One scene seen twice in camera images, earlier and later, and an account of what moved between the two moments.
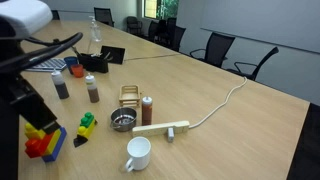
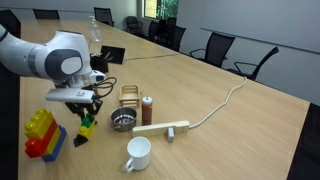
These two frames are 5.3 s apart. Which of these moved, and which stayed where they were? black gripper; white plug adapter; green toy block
Moved: black gripper
Stayed: white plug adapter; green toy block
